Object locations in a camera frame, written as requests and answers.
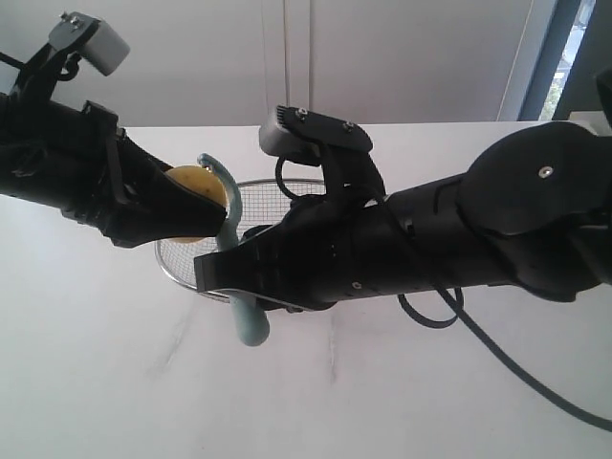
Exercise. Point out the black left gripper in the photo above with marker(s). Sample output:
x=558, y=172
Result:
x=73, y=161

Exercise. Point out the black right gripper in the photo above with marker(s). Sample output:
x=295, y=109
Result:
x=378, y=250

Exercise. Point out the yellow lemon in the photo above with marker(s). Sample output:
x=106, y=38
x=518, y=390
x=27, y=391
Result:
x=198, y=184

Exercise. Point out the teal vegetable peeler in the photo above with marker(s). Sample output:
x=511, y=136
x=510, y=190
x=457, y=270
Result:
x=252, y=325

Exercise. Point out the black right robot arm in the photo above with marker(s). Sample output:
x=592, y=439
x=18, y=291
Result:
x=532, y=211

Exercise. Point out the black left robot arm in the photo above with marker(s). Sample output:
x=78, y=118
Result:
x=38, y=77

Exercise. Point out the metal wire mesh basket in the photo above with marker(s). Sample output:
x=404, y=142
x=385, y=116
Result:
x=268, y=201

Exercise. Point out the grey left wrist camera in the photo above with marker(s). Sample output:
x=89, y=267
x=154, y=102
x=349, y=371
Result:
x=92, y=38

